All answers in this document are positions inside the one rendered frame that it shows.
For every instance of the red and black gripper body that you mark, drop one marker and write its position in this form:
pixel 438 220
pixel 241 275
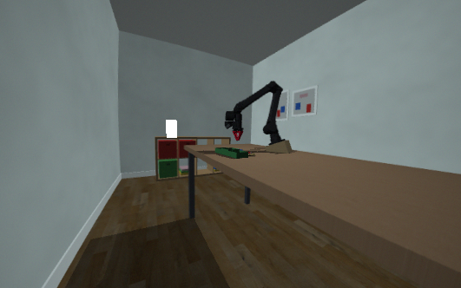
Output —
pixel 239 128

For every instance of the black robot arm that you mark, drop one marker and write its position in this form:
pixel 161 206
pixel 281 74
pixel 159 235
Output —
pixel 271 128

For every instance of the green open bin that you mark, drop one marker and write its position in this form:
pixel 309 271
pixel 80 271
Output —
pixel 231 152

